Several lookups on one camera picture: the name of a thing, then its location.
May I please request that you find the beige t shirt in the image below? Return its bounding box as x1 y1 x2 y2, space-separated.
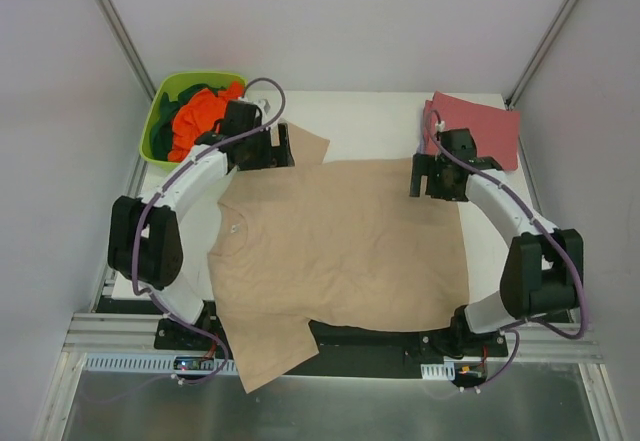
208 126 469 392

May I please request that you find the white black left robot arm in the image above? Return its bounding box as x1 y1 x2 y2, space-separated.
107 98 294 350

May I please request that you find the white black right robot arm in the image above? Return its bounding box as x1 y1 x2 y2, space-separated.
409 129 586 359

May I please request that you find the folded purple t shirt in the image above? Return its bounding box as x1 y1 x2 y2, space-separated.
417 105 429 154

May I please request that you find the orange t shirt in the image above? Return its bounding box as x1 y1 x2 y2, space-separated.
167 81 244 163

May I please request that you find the folded red t shirt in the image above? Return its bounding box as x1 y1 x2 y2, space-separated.
424 92 521 171

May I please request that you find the dark green t shirt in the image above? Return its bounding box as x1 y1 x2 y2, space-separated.
149 83 215 162

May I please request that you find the green plastic basket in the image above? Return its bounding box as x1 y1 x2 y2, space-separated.
139 71 247 171

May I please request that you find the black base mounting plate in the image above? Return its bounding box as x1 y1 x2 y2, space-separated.
94 296 509 377

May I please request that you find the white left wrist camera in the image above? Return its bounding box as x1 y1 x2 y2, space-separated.
240 97 270 116

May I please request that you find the right white cable duct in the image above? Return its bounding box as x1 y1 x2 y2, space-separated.
420 362 456 382

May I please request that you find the white cable duct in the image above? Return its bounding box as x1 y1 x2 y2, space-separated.
85 353 238 376
420 362 456 382

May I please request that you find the left aluminium corner post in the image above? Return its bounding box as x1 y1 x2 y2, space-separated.
94 0 156 100

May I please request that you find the aluminium corner post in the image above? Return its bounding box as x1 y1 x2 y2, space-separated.
505 0 581 110
94 0 156 100

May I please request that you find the aluminium front frame rail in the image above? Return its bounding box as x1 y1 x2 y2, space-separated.
63 313 604 364

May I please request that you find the right aluminium corner post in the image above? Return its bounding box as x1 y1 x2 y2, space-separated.
505 0 581 110

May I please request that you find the left white cable duct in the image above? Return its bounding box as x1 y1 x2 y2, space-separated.
85 353 238 376

